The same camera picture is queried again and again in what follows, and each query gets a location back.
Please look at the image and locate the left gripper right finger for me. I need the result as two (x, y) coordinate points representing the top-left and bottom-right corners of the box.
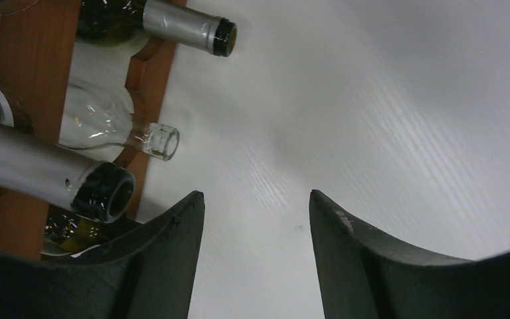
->
(309, 189), (510, 318)

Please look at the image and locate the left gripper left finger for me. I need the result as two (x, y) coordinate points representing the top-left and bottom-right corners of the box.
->
(0, 191), (205, 318)

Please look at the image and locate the tall clear glass bottle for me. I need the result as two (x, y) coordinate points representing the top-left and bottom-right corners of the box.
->
(59, 78), (180, 161)

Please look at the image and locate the dark wine bottle silver neck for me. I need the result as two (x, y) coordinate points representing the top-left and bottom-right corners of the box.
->
(0, 68), (137, 225)

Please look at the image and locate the dark green wine bottle labelled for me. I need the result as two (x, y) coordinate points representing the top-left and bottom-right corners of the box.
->
(41, 207), (141, 257)

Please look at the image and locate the brown wooden wine rack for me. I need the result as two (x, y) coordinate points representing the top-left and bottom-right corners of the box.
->
(0, 1), (176, 261)

